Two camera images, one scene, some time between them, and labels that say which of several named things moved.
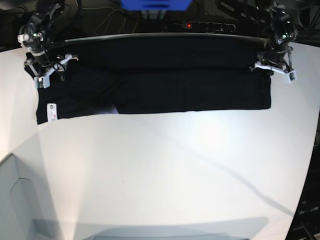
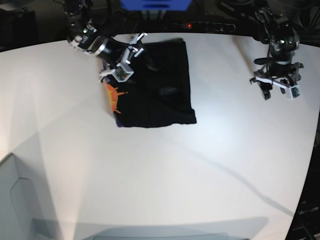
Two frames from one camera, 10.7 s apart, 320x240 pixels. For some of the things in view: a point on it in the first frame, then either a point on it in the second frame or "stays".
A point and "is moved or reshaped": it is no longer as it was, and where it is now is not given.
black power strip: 200,26 stays
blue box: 156,5 stays
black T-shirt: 156,74 is moved or reshaped
